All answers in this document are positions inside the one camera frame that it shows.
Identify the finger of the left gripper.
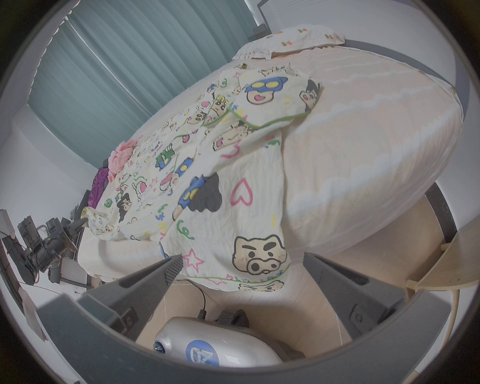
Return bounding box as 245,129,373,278
67,217,89,235

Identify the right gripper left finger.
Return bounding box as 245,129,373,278
80,254,184,341

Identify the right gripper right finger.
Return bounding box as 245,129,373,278
303,251,407,343

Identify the white printed pyjama top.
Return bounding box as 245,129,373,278
85,64,325,293

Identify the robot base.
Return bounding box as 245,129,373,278
152,309,304,370

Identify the purple garment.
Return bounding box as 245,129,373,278
87,167,113,209

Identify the pink garment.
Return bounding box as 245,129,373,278
107,139,137,177

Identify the blue-green curtain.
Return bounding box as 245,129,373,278
28,19,149,169
67,0,263,113

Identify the bed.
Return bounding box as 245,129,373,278
77,0,473,286

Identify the white printed pillow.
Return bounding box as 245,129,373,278
232,24,346,61

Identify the black cable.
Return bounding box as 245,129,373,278
193,281,209,319

